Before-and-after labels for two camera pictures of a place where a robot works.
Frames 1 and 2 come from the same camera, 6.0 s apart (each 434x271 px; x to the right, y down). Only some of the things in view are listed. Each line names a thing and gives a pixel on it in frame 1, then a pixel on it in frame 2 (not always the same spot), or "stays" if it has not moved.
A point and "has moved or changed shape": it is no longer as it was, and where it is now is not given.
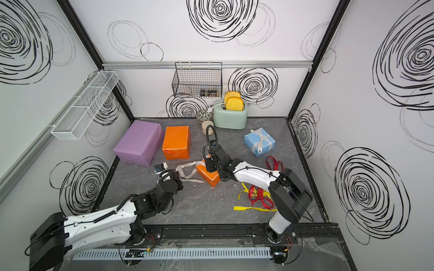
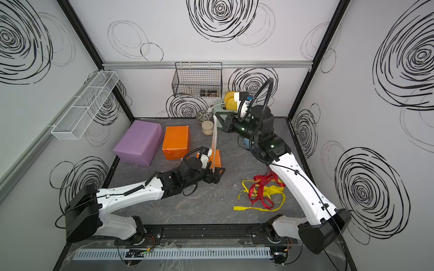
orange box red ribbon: [176, 144] stays
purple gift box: [139, 143] stays
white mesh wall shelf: [74, 122] stays
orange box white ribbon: [213, 178] has moved or changed shape
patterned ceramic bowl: [204, 115] stays
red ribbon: [256, 193] stays
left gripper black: [174, 178] → [216, 177]
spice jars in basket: [209, 93] stays
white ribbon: [181, 175] has moved or changed shape
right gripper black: [209, 165] → [228, 125]
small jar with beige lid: [204, 124] stays
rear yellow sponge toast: [232, 94] stays
